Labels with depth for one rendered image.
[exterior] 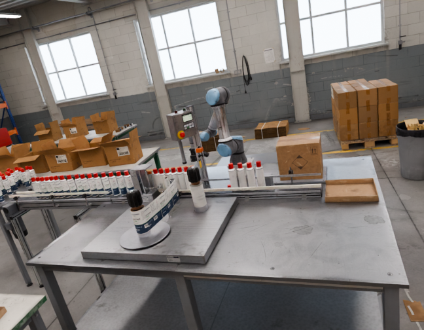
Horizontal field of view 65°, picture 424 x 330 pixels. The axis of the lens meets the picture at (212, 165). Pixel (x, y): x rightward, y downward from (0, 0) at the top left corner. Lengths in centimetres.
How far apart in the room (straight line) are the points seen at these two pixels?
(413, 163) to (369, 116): 140
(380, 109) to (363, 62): 231
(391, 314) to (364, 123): 414
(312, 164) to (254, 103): 547
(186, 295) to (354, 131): 425
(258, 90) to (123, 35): 341
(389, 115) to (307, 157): 331
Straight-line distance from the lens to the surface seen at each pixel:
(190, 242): 189
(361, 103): 552
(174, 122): 238
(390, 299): 169
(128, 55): 864
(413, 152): 439
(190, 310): 198
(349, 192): 231
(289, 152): 243
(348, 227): 194
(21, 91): 1072
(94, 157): 435
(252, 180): 231
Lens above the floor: 184
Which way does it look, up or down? 18 degrees down
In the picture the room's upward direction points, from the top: 12 degrees counter-clockwise
